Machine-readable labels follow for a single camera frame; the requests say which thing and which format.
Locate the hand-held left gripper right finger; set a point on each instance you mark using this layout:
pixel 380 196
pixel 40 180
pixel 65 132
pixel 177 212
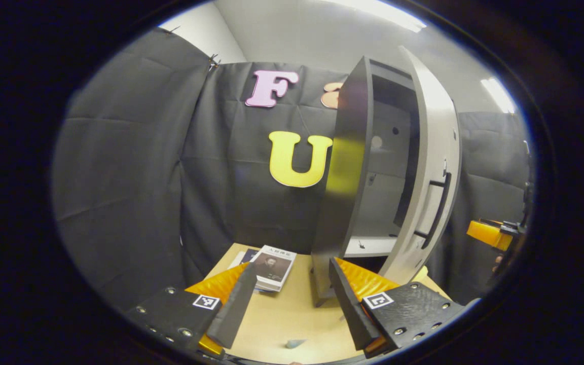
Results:
pixel 350 309

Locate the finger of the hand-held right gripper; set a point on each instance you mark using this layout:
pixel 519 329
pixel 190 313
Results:
pixel 484 232

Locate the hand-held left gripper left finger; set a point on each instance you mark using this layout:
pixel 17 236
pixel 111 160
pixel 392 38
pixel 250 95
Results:
pixel 236 309

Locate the grey cabinet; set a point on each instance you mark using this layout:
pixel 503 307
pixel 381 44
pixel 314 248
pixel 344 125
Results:
pixel 342 203

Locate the light grey cabinet door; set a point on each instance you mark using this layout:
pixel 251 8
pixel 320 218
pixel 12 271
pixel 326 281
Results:
pixel 436 132

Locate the blue book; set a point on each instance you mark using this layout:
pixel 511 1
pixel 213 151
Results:
pixel 245 256

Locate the white portrait cover book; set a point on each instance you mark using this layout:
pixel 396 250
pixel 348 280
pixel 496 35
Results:
pixel 274 268

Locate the small ceiling light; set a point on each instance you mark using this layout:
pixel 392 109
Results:
pixel 497 94

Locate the long ceiling light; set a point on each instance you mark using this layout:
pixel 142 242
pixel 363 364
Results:
pixel 373 12

